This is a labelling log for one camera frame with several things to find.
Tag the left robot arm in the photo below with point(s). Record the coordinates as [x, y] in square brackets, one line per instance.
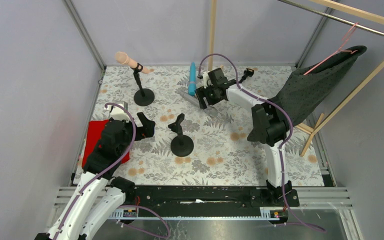
[98, 193]

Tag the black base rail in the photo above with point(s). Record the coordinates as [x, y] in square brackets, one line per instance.
[210, 201]

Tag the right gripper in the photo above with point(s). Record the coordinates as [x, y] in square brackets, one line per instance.
[202, 96]

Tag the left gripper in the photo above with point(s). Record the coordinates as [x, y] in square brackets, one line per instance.
[142, 129]

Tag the blue microphone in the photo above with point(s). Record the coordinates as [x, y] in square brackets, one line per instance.
[192, 80]

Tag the dark dotted hanging cloth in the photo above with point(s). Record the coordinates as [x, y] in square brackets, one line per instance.
[301, 94]

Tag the floral table mat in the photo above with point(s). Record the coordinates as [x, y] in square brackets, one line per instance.
[222, 155]

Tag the grey microphone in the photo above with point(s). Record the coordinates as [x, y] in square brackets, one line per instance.
[192, 98]

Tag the pink wire hanger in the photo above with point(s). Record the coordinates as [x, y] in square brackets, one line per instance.
[340, 49]

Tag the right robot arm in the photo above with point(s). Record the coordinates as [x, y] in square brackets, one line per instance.
[271, 126]

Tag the red folded shirt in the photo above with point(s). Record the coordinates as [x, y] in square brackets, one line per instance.
[94, 136]

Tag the beige microphone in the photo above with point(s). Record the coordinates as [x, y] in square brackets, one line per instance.
[123, 59]

